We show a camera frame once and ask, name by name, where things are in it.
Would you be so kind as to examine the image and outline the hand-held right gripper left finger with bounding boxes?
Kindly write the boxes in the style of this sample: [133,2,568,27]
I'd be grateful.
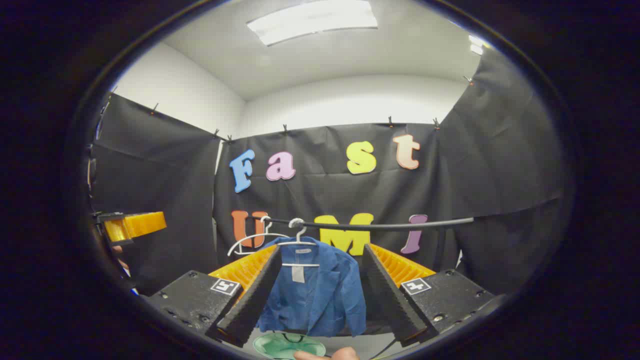
[147,244,283,348]

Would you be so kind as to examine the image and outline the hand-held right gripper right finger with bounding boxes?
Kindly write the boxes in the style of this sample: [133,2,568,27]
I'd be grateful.
[361,243,496,348]

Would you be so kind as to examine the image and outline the green laundry hamper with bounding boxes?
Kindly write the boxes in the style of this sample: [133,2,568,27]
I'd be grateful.
[252,332,327,360]

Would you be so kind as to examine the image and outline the blue jacket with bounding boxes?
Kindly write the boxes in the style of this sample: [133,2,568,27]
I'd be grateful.
[256,236,367,338]

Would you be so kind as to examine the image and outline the white plastic hanger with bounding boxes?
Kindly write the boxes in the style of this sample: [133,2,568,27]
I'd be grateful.
[276,218,321,268]
[227,216,292,257]

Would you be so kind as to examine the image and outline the black clothes rack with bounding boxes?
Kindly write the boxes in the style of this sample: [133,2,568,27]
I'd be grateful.
[250,215,475,273]

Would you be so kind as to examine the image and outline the black backdrop cloth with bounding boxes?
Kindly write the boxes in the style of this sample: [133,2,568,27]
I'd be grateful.
[90,47,566,296]

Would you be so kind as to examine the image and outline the row of small backdrop clips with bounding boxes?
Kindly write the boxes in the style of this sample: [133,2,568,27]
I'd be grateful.
[149,75,475,143]

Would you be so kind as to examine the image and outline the large ceiling light panel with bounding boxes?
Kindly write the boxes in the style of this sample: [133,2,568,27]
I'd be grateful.
[246,0,379,47]

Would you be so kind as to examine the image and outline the black cable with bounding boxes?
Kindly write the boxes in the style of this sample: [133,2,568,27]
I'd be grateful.
[369,339,402,360]

